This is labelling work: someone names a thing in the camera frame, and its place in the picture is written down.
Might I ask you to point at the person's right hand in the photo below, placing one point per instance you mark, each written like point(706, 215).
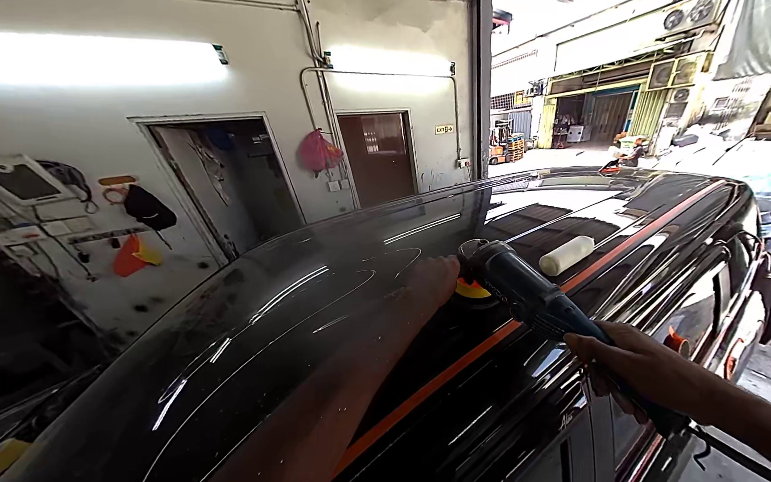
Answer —
point(653, 371)

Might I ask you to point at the person's left hand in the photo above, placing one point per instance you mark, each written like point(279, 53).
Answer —
point(433, 276)

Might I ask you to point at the person's right thumb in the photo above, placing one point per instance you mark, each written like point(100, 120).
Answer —
point(587, 349)

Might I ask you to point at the person's left fingers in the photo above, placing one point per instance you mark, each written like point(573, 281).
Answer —
point(451, 268)

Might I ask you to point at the person's right fingers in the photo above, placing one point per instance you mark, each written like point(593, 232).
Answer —
point(620, 400)

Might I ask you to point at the dark blue polishing machine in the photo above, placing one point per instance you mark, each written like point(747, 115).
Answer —
point(526, 284)

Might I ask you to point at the person's right forearm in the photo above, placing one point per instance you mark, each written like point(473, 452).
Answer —
point(760, 416)

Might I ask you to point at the yellow orange polishing pad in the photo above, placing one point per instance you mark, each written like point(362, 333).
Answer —
point(471, 289)

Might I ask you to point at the white plastic bottle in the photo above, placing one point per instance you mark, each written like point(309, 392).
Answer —
point(567, 256)

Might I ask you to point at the long orange strip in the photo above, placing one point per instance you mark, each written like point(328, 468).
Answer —
point(439, 381)

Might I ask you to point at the orange forklift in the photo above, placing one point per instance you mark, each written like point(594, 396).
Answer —
point(498, 150)

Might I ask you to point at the brown door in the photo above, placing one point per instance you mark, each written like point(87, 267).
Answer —
point(377, 160)

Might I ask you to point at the stack of orange pallets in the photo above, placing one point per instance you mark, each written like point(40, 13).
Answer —
point(515, 148)

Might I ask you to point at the exit sign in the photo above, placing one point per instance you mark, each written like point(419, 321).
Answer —
point(444, 129)

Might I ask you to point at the pink plastic bag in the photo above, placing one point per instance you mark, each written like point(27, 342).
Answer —
point(320, 152)

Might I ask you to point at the short fluorescent tube light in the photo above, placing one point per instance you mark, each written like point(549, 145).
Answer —
point(389, 61)

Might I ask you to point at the black car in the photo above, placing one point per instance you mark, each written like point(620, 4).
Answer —
point(238, 375)

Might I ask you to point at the silver car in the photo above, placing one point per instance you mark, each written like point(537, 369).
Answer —
point(740, 164)

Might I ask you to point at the yellow building with shutter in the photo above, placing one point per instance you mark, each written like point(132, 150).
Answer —
point(633, 53)

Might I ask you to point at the yellow cloth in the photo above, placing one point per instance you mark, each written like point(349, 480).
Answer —
point(148, 254)

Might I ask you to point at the black cap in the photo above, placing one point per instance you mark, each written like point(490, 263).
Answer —
point(150, 207)

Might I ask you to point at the orange cloth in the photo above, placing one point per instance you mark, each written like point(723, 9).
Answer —
point(128, 258)

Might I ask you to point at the air conditioner outdoor unit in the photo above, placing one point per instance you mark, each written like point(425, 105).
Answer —
point(674, 19)
point(701, 10)

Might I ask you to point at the long fluorescent tube light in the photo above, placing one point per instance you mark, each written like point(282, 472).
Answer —
point(91, 59)

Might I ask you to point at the white framed grey board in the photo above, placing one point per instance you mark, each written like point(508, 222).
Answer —
point(23, 181)

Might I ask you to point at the white wall socket box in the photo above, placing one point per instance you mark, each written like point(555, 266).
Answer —
point(463, 163)

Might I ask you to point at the white wall switch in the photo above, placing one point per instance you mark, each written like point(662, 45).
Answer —
point(338, 185)

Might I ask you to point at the black metal door post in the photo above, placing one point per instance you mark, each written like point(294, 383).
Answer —
point(481, 87)

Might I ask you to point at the wall conduit pipes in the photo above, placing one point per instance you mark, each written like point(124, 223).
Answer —
point(322, 87)

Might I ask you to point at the black hook rail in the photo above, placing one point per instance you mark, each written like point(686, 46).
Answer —
point(101, 235)

